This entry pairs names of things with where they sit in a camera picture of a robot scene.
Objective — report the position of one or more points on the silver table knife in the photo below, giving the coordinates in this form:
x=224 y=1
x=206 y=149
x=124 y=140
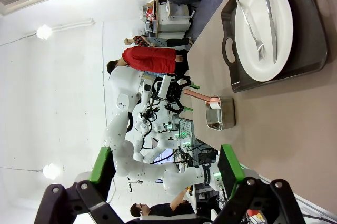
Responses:
x=271 y=23

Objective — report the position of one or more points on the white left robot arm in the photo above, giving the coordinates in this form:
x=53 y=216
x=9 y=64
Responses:
x=126 y=153

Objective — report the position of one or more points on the white lab workbench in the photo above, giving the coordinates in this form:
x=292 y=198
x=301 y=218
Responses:
x=173 y=21

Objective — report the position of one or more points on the round ceiling light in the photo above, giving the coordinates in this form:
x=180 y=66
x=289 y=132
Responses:
x=43 y=32
x=50 y=171

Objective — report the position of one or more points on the white round plate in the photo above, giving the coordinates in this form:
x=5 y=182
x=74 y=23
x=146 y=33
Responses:
x=285 y=18

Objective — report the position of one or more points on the white lab robot arm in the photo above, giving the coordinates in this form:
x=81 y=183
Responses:
x=158 y=146

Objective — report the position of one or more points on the dark grey serving tray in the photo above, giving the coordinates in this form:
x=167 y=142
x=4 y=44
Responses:
x=308 y=37

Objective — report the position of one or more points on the pink lint roller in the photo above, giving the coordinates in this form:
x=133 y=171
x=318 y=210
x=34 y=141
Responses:
x=196 y=95

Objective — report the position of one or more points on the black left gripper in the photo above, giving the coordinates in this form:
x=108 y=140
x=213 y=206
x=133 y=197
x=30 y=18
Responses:
x=176 y=89

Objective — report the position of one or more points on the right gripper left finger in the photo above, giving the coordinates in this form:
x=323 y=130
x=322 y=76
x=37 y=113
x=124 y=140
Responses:
x=101 y=166

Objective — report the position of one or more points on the rectangular metal container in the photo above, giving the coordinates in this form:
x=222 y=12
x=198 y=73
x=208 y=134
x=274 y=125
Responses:
x=227 y=113

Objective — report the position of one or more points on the silver fork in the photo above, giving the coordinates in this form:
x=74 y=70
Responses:
x=252 y=33

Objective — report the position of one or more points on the person in patterned top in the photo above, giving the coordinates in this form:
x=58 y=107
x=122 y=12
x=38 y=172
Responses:
x=142 y=40

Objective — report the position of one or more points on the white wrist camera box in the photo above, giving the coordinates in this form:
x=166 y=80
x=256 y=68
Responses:
x=166 y=86

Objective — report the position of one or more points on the person in red shirt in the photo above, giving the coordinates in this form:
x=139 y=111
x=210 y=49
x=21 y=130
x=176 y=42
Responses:
x=152 y=59

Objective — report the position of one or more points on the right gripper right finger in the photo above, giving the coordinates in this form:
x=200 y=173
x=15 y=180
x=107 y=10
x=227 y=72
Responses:
x=229 y=168

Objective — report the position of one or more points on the person with glasses black shirt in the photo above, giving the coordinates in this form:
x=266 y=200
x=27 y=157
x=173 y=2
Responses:
x=163 y=209

